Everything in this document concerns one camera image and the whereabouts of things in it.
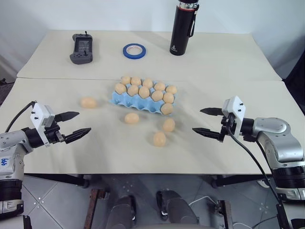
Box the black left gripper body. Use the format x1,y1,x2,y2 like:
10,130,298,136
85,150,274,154
45,121,66,145

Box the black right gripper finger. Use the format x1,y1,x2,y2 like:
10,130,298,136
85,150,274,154
192,127,221,142
199,107,224,117

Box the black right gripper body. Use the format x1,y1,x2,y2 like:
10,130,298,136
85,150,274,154
218,112,237,144

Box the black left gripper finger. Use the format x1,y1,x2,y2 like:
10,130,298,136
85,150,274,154
64,127,92,145
54,111,80,123

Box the blue egg tray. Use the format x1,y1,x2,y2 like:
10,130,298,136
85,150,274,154
109,76,177,116

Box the black table leg with caster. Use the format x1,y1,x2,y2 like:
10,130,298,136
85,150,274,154
23,174,91,189
209,175,273,189

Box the grey handheld remote controller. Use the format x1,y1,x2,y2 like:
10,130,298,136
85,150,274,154
69,31,94,65

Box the rusty brown metal bar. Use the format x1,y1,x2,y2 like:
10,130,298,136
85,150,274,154
215,199,235,229
83,188,107,229

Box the dark rounded shape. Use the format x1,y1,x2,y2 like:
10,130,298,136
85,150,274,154
108,195,138,229
155,189,200,226

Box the black thermos bottle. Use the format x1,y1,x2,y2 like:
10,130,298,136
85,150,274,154
169,0,200,57

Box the blue tape roll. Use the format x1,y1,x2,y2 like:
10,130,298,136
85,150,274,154
122,43,147,60

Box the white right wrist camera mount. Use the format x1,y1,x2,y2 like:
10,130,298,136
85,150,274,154
222,95,247,137

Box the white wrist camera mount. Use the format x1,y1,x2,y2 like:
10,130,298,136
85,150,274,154
222,95,247,137
30,102,56,147

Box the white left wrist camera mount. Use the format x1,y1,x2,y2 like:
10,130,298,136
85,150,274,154
30,102,56,147

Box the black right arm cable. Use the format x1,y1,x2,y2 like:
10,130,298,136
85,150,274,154
226,125,285,208

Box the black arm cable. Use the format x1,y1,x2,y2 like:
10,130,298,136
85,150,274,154
226,125,285,208
4,101,36,133

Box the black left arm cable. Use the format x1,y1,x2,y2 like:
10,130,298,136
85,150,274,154
4,101,36,133

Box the white floor cable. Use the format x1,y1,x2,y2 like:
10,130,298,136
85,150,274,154
187,195,220,208

